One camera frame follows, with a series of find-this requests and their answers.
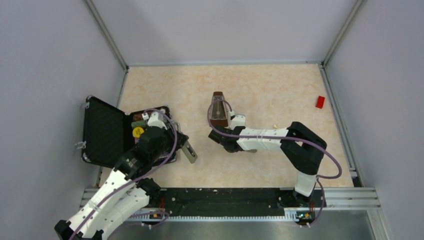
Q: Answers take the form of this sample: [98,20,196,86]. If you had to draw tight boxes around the red small block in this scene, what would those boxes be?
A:
[315,95,326,109]

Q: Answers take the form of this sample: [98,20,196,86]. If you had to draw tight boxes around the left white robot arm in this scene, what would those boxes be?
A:
[54,108,189,240]

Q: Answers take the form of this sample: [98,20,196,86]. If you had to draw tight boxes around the black poker chip case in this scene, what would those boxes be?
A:
[81,96,179,170]

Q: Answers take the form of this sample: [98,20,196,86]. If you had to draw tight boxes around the brown wooden metronome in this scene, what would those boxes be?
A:
[209,91,229,128]

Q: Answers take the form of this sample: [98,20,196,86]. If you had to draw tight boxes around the white remote control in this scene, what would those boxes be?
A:
[181,140,198,164]

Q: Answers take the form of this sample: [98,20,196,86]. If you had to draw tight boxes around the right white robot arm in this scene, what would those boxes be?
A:
[208,115,327,206]

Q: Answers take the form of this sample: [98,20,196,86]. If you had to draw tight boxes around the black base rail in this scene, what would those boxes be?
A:
[81,187,379,229]

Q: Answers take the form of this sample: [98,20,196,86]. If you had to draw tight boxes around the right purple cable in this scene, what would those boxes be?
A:
[206,98,343,180]

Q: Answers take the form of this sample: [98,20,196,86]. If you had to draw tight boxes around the yellow round chip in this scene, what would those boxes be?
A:
[132,127,145,139]

